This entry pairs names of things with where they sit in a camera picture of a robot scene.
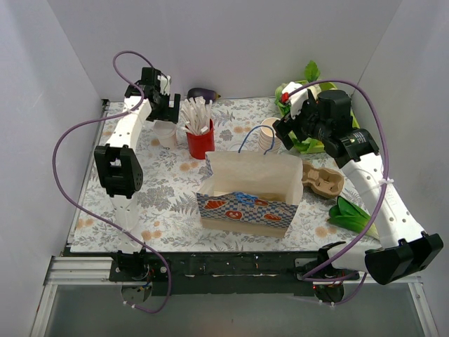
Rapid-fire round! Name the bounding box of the white paper coffee cup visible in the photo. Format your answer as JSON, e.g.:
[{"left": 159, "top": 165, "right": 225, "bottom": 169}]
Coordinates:
[{"left": 156, "top": 131, "right": 177, "bottom": 150}]

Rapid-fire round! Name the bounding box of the blue checkered paper bag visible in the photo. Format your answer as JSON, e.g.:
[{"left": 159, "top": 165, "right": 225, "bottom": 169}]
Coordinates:
[{"left": 196, "top": 148, "right": 303, "bottom": 238}]

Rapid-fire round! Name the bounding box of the white cup lid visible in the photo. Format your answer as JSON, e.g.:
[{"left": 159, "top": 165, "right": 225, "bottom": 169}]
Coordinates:
[{"left": 154, "top": 120, "right": 177, "bottom": 137}]

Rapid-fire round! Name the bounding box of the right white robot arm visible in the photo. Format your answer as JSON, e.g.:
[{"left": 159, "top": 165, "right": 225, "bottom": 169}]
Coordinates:
[{"left": 273, "top": 82, "right": 443, "bottom": 285}]

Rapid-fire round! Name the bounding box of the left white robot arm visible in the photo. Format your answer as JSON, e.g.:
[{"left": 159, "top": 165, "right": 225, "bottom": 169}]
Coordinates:
[{"left": 94, "top": 67, "right": 180, "bottom": 281}]

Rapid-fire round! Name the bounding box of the stack of paper cups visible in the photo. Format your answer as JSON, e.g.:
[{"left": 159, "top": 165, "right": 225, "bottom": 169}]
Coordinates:
[{"left": 258, "top": 117, "right": 282, "bottom": 152}]

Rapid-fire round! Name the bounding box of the toy green lettuce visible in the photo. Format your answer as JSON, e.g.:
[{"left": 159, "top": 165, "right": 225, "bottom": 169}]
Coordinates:
[{"left": 274, "top": 83, "right": 290, "bottom": 116}]

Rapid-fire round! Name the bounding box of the white wrapped straws bundle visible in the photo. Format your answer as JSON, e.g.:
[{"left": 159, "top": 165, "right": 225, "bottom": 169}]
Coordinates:
[{"left": 180, "top": 96, "right": 213, "bottom": 136}]

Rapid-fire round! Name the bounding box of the purple toy eggplant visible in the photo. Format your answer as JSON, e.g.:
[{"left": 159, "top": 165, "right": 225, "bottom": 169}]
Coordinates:
[{"left": 187, "top": 87, "right": 221, "bottom": 102}]

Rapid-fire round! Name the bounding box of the green plastic basket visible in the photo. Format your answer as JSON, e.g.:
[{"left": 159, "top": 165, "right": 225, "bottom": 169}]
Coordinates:
[{"left": 330, "top": 82, "right": 360, "bottom": 128}]

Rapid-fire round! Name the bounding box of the red straw holder cup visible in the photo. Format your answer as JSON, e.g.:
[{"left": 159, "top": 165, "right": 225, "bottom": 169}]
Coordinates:
[{"left": 187, "top": 119, "right": 215, "bottom": 159}]

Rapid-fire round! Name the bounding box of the toy bok choy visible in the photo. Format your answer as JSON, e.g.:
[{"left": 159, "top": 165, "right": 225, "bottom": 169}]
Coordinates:
[{"left": 328, "top": 196, "right": 370, "bottom": 234}]

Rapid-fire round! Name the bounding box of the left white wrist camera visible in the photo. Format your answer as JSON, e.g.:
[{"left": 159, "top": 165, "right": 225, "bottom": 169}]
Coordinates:
[{"left": 158, "top": 74, "right": 171, "bottom": 95}]

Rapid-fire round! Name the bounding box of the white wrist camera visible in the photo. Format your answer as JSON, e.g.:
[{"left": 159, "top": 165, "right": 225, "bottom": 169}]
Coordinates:
[
  {"left": 281, "top": 81, "right": 315, "bottom": 119},
  {"left": 158, "top": 74, "right": 171, "bottom": 95}
]

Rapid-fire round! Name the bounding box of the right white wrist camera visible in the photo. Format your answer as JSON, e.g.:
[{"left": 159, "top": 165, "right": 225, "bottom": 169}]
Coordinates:
[{"left": 281, "top": 81, "right": 315, "bottom": 119}]

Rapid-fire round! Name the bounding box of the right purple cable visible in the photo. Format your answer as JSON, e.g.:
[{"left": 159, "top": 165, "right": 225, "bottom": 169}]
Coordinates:
[{"left": 287, "top": 79, "right": 390, "bottom": 305}]

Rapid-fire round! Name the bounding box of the purple cable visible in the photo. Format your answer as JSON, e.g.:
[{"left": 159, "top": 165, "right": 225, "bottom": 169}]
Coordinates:
[
  {"left": 287, "top": 79, "right": 390, "bottom": 305},
  {"left": 52, "top": 51, "right": 173, "bottom": 315}
]

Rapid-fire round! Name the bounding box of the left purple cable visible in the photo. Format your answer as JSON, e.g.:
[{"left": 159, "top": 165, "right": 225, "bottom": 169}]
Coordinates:
[{"left": 52, "top": 51, "right": 173, "bottom": 315}]

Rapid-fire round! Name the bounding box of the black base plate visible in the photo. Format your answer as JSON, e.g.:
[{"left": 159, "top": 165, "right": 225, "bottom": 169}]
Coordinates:
[{"left": 108, "top": 251, "right": 361, "bottom": 298}]

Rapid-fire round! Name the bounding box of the aluminium rail frame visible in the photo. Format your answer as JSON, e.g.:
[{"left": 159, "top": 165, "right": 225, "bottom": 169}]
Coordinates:
[{"left": 32, "top": 254, "right": 439, "bottom": 336}]

